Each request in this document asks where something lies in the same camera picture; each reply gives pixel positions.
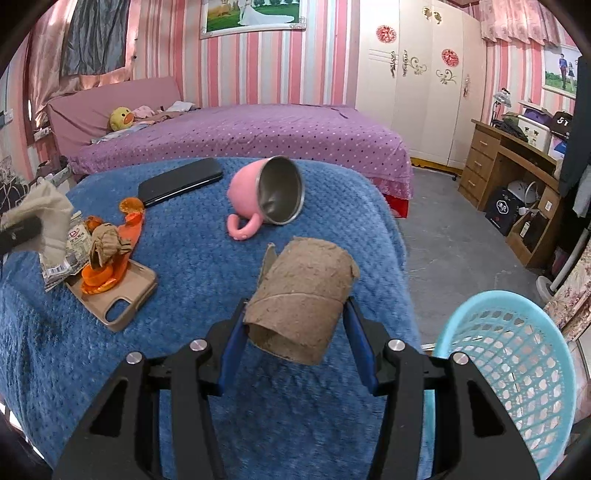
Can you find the floral door curtain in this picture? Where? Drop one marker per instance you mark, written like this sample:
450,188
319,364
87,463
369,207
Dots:
575,286

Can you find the pink floral valance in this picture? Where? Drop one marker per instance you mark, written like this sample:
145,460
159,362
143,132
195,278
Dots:
517,18

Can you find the crumpled brown paper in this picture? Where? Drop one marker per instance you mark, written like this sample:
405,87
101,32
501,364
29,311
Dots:
106,242

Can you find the desk lamp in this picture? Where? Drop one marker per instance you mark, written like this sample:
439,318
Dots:
502,99

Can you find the beige phone case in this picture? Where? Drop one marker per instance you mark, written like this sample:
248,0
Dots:
134,286

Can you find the orange peel piece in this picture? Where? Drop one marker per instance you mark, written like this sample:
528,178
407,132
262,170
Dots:
94,224
131,205

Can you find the wall poster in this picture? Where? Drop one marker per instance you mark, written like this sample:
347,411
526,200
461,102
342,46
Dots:
561,71

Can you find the black bag with white print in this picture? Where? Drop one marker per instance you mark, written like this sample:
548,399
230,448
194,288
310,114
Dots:
561,123

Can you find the torn brown cardboard tube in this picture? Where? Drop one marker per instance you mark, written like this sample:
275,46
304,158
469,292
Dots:
300,300

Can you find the pink steel-lined mug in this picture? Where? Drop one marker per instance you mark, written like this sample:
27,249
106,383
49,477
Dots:
244,189

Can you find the black smartphone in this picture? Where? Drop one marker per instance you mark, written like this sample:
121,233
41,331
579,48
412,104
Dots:
180,182

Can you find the yellow duck plush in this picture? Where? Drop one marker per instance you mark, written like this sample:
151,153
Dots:
121,119

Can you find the pink covered headboard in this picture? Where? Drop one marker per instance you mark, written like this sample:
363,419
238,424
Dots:
92,101

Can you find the beige cloth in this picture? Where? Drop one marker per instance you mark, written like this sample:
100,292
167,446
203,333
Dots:
51,207

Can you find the orange plastic wrapper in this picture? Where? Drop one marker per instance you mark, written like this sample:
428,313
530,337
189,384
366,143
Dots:
131,240

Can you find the light blue plastic basket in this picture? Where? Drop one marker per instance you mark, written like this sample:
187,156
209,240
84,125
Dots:
508,346

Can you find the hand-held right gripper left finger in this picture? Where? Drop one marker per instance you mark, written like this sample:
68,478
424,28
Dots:
231,350

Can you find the white storage box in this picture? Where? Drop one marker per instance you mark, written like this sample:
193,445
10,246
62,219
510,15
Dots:
533,134

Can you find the cream wardrobe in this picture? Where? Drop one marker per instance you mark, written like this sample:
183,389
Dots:
415,106

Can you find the black paper bag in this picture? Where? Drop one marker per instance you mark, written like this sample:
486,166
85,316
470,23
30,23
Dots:
503,210

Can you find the purple box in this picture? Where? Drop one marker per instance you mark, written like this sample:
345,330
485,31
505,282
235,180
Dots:
535,113

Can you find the white clothing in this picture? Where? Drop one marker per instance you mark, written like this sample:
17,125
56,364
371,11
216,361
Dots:
181,106

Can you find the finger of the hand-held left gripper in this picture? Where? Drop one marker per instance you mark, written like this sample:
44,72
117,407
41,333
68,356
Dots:
21,233

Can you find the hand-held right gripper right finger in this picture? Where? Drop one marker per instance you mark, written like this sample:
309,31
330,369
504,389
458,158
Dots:
362,350

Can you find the white standing fan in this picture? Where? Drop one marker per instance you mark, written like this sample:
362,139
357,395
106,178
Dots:
545,288

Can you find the dark hanging jacket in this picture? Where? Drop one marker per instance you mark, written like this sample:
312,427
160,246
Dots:
577,161

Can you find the pink clothing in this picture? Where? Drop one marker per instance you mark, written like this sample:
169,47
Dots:
143,112

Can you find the framed wedding photo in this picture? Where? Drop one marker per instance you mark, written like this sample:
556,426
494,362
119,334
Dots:
254,16

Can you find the pink satin curtain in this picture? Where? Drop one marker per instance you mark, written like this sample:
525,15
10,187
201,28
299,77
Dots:
46,60

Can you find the wooden desk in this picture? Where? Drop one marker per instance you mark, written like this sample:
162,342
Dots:
482,157

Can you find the red paper cutout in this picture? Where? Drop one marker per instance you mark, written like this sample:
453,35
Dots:
386,33
450,57

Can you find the grey curtain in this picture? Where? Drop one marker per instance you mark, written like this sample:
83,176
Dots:
97,37

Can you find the purple polka dot bed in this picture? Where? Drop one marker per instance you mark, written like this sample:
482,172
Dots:
277,134

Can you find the printed snack packet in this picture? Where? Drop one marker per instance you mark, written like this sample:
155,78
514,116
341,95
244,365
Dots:
76,242

